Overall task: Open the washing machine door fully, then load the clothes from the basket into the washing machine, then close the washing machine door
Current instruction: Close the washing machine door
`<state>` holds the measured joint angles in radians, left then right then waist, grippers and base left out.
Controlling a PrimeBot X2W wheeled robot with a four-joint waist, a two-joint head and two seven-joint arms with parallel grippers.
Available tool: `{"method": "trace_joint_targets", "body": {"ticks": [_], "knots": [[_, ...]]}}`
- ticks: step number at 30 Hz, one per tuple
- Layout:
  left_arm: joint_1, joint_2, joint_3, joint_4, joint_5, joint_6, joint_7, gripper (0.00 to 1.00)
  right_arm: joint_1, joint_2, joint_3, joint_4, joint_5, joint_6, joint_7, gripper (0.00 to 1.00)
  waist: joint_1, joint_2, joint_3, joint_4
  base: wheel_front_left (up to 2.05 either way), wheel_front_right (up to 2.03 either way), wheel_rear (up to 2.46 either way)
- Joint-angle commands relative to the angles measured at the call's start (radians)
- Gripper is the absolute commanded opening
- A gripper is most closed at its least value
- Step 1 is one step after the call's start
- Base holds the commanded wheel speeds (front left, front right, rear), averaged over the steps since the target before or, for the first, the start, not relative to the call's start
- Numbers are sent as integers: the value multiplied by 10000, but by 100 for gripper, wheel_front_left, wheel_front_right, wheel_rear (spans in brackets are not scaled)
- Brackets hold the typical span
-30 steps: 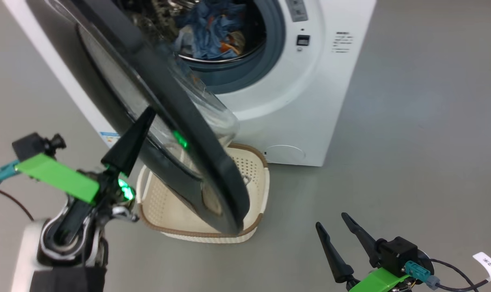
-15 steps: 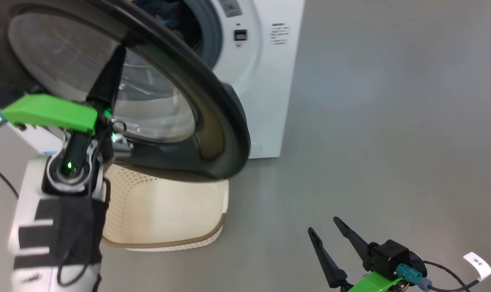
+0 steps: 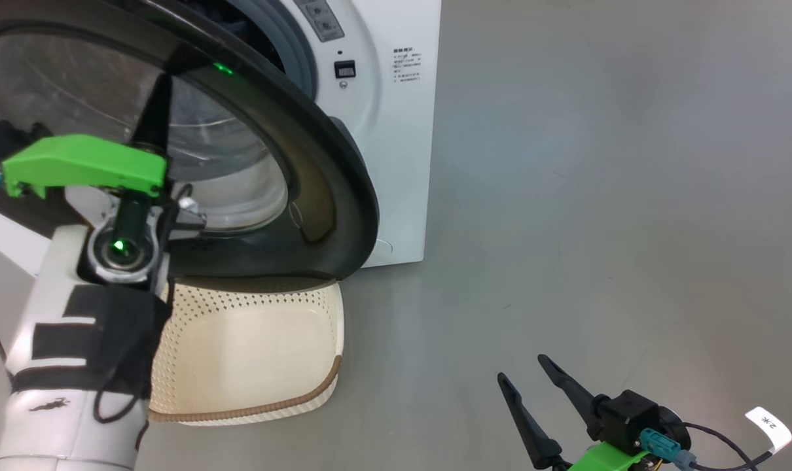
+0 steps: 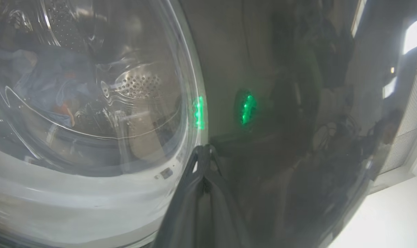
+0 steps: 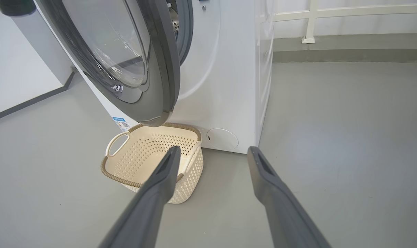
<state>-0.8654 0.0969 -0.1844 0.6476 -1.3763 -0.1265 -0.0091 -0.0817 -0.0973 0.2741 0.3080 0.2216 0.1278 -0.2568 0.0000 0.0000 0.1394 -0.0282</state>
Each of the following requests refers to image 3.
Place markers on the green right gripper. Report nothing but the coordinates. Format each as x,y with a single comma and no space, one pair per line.
609,458

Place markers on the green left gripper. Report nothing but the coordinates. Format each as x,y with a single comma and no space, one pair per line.
82,163

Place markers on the round dark washing machine door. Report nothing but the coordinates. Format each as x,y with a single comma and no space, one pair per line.
317,170

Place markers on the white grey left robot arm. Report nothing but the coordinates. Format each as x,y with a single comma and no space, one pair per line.
69,366

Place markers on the white round filter access cover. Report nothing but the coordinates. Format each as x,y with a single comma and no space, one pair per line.
383,247

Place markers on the cream perforated laundry basket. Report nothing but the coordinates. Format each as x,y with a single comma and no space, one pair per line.
252,353

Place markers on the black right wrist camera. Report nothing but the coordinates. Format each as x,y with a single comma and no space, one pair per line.
631,415

